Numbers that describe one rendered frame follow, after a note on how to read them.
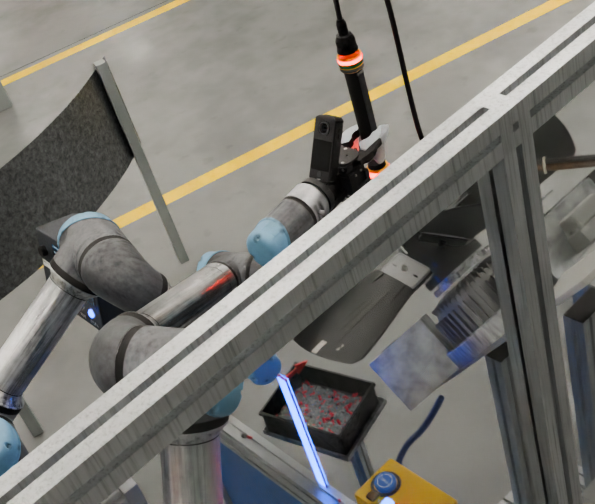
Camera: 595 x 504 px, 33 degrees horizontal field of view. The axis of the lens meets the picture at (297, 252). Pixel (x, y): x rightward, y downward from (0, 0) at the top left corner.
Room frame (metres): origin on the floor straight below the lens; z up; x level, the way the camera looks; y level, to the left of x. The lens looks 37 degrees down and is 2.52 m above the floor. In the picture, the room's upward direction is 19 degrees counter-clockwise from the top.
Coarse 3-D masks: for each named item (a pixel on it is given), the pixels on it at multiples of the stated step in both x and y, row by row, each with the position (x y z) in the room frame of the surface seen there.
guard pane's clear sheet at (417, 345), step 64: (576, 128) 0.78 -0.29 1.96; (576, 192) 0.77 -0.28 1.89; (448, 256) 0.68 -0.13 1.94; (576, 256) 0.77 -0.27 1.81; (320, 320) 0.60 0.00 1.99; (384, 320) 0.64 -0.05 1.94; (448, 320) 0.67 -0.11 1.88; (512, 320) 0.71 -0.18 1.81; (576, 320) 0.76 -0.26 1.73; (256, 384) 0.57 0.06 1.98; (320, 384) 0.59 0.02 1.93; (384, 384) 0.63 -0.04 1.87; (448, 384) 0.66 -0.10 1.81; (512, 384) 0.71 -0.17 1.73; (576, 384) 0.76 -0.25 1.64; (192, 448) 0.53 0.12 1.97; (256, 448) 0.55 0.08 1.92; (320, 448) 0.58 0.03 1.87; (384, 448) 0.61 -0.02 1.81; (448, 448) 0.65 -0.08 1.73; (512, 448) 0.70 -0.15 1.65; (576, 448) 0.75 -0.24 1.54
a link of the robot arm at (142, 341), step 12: (132, 336) 1.11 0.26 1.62; (144, 336) 1.10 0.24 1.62; (156, 336) 1.09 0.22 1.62; (168, 336) 1.09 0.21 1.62; (120, 348) 1.10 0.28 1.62; (132, 348) 1.09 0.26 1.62; (144, 348) 1.08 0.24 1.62; (156, 348) 1.07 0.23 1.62; (120, 360) 1.08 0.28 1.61; (132, 360) 1.07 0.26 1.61; (144, 360) 1.06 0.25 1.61; (120, 372) 1.07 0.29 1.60
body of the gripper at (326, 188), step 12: (348, 156) 1.49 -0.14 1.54; (348, 168) 1.47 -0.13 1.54; (360, 168) 1.49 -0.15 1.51; (312, 180) 1.45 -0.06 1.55; (336, 180) 1.47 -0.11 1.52; (348, 180) 1.46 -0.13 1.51; (360, 180) 1.49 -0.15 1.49; (324, 192) 1.42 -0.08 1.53; (336, 192) 1.47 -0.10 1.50; (348, 192) 1.47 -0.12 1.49; (336, 204) 1.45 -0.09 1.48
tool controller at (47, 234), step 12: (72, 216) 2.10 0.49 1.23; (36, 228) 2.07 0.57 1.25; (48, 228) 2.05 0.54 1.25; (48, 240) 2.02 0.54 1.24; (48, 252) 2.02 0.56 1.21; (48, 264) 2.03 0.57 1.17; (48, 276) 2.04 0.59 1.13; (96, 300) 1.84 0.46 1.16; (84, 312) 1.90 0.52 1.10; (96, 312) 1.85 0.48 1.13; (108, 312) 1.84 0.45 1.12; (120, 312) 1.86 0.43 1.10; (96, 324) 1.85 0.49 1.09
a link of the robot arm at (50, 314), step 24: (96, 216) 1.67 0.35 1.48; (72, 240) 1.63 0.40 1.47; (96, 240) 1.59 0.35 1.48; (72, 264) 1.60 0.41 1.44; (48, 288) 1.60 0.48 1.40; (72, 288) 1.58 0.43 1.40; (48, 312) 1.57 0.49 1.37; (72, 312) 1.58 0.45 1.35; (24, 336) 1.56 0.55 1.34; (48, 336) 1.56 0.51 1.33; (0, 360) 1.55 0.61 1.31; (24, 360) 1.54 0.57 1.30; (0, 384) 1.52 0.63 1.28; (24, 384) 1.53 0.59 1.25; (0, 408) 1.50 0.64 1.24
